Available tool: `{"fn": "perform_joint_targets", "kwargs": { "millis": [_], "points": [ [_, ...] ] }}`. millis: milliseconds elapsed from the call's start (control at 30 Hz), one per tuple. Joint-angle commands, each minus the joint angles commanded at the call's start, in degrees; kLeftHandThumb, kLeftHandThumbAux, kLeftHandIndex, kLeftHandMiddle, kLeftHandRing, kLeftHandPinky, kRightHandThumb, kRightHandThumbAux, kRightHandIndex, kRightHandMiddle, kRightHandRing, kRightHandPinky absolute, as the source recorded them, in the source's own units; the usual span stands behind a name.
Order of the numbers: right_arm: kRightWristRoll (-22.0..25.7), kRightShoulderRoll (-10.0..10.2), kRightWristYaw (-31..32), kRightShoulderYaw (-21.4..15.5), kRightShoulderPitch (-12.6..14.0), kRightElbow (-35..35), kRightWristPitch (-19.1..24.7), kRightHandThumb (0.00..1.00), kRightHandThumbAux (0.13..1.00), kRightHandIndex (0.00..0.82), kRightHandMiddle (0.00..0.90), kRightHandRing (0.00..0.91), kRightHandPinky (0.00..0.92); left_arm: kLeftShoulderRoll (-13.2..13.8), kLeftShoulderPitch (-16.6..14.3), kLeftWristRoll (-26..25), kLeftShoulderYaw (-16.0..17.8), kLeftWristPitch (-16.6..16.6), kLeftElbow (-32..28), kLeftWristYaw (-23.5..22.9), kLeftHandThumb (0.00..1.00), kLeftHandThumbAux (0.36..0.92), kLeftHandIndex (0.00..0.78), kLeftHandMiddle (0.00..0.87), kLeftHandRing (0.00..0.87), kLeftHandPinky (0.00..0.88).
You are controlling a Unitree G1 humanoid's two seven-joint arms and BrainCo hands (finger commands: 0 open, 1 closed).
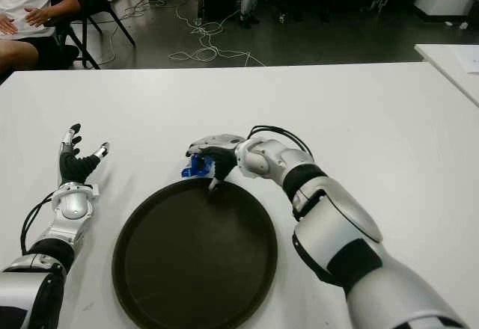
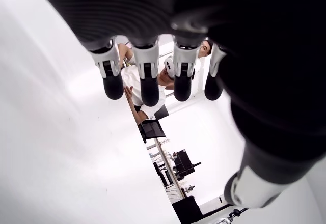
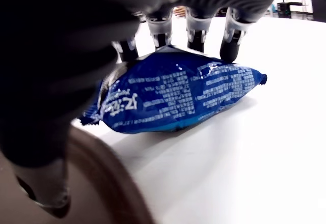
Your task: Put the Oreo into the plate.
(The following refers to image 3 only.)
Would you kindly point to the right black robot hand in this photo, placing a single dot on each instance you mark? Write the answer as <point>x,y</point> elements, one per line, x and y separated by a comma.
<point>63,43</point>

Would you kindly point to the blue Oreo packet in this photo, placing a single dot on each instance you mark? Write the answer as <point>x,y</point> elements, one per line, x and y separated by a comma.
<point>178,94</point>

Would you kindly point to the round dark brown tray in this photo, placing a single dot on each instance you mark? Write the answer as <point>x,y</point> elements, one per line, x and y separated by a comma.
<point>102,183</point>

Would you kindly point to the black computer tower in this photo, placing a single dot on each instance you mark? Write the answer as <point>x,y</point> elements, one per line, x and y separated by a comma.
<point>283,10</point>

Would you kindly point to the black cabinet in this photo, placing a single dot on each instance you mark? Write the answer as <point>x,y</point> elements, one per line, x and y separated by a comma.
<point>318,5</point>

